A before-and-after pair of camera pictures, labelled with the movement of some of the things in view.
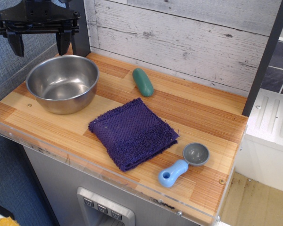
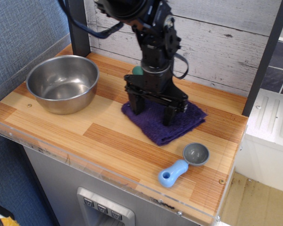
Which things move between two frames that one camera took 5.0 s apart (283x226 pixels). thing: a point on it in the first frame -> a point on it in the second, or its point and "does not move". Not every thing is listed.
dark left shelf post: x=80 y=40 does not move
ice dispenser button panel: x=97 y=210 does not move
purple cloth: x=132 y=132 -> x=150 y=122
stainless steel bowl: x=63 y=84 does not move
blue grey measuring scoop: x=195 y=154 does not move
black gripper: x=37 y=17 -> x=160 y=87
